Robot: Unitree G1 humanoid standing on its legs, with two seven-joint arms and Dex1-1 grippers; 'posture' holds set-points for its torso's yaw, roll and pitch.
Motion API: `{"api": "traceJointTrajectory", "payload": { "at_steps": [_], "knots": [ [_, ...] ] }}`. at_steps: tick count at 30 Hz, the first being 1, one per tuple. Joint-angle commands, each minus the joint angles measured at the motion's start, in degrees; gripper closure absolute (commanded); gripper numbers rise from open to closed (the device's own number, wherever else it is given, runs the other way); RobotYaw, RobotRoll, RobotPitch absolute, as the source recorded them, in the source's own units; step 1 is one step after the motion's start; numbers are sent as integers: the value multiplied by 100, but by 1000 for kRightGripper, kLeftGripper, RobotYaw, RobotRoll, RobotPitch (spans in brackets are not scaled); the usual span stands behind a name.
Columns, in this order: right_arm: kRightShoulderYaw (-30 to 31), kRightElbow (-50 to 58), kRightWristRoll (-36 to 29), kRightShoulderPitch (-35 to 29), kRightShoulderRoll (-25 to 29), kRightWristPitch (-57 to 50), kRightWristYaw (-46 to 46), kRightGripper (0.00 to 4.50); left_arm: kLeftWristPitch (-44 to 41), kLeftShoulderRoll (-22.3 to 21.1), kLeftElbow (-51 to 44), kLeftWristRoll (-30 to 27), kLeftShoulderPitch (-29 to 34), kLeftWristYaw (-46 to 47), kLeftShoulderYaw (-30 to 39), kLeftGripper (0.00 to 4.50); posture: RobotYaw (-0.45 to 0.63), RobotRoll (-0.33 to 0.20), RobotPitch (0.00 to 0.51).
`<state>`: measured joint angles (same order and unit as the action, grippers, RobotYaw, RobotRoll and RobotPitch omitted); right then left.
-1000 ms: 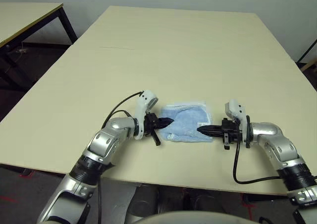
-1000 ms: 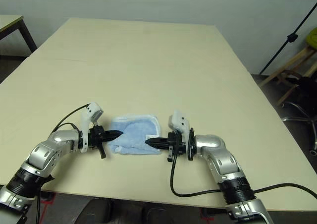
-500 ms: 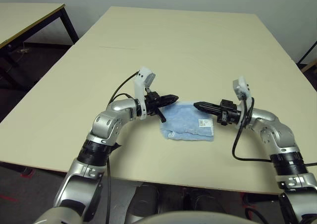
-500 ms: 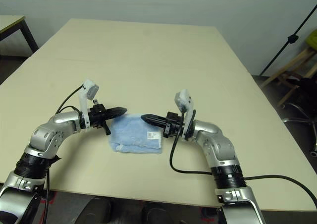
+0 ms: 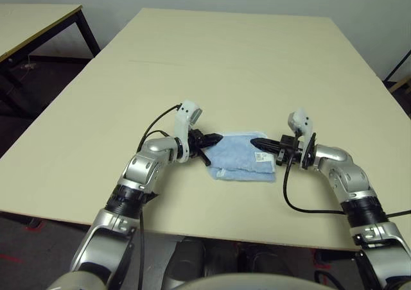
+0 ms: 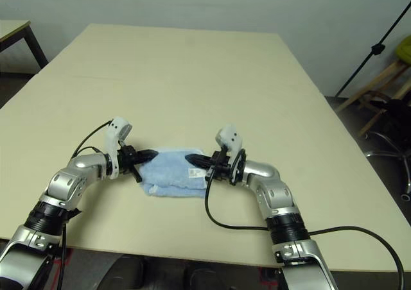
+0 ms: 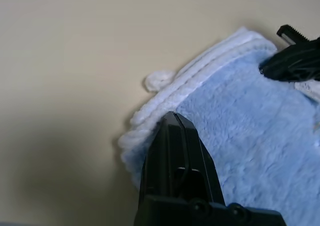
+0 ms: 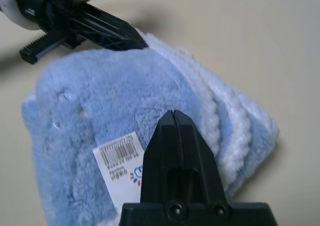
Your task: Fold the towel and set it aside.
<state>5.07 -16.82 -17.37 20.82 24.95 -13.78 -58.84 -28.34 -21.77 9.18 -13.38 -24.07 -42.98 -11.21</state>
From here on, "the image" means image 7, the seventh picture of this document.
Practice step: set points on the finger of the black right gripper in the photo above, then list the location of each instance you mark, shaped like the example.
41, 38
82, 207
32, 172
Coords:
287, 68
295, 37

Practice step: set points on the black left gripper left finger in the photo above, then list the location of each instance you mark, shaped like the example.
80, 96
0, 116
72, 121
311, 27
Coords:
165, 161

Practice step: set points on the light blue terry towel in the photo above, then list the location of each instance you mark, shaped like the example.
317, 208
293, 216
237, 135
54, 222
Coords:
250, 126

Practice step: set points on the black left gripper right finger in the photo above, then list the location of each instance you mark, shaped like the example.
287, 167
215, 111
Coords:
200, 171

